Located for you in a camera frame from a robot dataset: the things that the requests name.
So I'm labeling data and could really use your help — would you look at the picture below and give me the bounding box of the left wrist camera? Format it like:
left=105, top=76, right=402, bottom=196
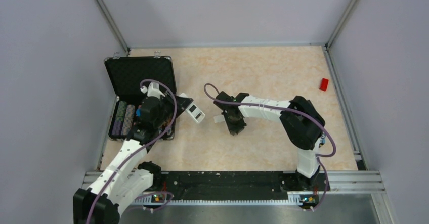
left=140, top=82, right=165, bottom=99

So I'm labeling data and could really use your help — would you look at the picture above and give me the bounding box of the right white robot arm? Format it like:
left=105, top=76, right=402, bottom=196
left=213, top=91, right=325, bottom=190

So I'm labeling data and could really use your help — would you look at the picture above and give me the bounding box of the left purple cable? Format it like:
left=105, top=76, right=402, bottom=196
left=86, top=79, right=178, bottom=224

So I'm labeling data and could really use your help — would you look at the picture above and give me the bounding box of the red toy brick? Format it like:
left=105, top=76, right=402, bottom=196
left=319, top=78, right=329, bottom=92

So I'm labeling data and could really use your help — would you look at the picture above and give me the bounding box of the white battery cover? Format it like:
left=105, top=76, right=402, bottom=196
left=213, top=115, right=225, bottom=123

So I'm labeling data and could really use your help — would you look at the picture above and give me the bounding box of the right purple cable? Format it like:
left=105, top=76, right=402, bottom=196
left=203, top=83, right=337, bottom=210

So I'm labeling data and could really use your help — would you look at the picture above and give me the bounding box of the blue owl toy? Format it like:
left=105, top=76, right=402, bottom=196
left=319, top=133, right=326, bottom=148

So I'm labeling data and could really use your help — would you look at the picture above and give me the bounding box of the white remote control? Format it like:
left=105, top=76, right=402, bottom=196
left=179, top=93, right=205, bottom=124

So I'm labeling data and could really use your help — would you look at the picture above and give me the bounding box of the purple cable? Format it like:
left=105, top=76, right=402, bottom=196
left=86, top=79, right=178, bottom=224
left=203, top=83, right=337, bottom=210

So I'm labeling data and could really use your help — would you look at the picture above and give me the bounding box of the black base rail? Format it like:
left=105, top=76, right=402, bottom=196
left=143, top=171, right=330, bottom=210

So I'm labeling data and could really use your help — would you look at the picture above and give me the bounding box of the black poker chip case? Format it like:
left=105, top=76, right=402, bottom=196
left=104, top=56, right=177, bottom=140

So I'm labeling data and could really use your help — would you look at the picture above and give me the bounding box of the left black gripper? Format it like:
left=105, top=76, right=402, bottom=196
left=154, top=89, right=193, bottom=128

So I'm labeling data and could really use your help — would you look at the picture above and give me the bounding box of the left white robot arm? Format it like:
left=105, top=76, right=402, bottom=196
left=73, top=93, right=195, bottom=223

